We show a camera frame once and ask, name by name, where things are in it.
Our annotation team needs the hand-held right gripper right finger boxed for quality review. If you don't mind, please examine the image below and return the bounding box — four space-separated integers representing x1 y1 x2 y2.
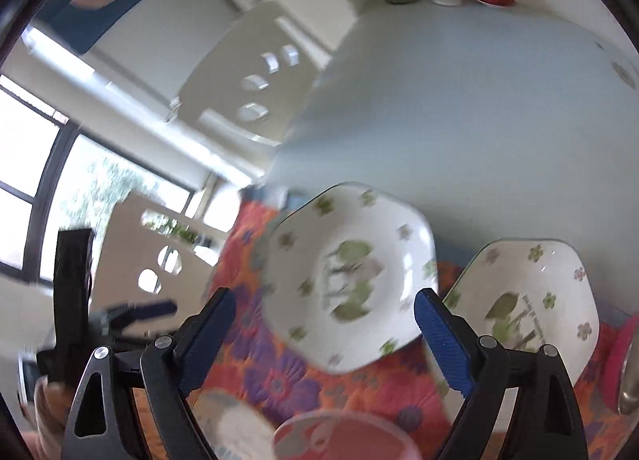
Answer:
413 287 590 460

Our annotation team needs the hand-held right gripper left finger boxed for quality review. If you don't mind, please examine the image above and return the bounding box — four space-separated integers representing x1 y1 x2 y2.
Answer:
62 287 238 460

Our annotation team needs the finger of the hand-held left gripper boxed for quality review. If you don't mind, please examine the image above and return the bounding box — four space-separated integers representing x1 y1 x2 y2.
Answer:
95 300 179 337

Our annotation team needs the white floral plate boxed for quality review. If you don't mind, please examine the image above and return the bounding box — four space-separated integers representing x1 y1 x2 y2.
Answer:
429 239 600 416
252 181 439 375

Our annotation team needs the white and blue bowl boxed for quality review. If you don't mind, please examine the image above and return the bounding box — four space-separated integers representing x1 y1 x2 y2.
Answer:
274 410 423 460

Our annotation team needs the person's left hand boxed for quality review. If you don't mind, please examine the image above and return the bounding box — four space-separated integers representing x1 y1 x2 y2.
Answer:
31 379 68 447

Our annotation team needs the white chair with oval holes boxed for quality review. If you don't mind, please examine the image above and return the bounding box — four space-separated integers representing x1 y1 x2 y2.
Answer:
87 190 220 321
165 0 330 146

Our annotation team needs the floral orange placemat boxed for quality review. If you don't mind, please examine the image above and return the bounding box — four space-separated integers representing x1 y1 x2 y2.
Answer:
200 200 639 460

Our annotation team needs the window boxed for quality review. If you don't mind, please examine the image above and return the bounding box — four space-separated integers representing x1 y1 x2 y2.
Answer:
0 75 200 286

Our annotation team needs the pink steel bowl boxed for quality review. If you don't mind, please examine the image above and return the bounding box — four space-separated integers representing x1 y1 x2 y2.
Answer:
601 313 639 416

